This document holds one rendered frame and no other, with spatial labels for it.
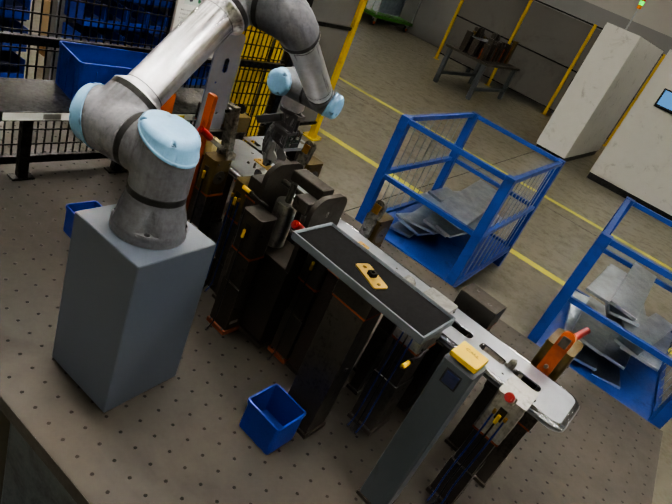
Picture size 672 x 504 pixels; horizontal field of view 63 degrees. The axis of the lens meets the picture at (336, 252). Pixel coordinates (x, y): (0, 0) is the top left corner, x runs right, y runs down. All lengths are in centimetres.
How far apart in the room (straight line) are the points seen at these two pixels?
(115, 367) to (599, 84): 852
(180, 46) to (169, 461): 85
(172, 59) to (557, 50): 1251
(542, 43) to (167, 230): 1272
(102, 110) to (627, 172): 855
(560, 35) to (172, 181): 1267
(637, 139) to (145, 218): 848
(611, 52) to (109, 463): 866
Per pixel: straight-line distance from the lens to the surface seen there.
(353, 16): 516
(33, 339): 149
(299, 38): 129
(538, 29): 1360
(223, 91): 199
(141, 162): 107
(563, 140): 930
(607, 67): 920
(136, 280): 109
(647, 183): 923
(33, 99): 183
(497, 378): 140
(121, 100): 115
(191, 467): 129
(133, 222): 111
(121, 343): 120
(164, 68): 120
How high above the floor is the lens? 173
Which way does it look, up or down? 28 degrees down
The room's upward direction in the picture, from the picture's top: 24 degrees clockwise
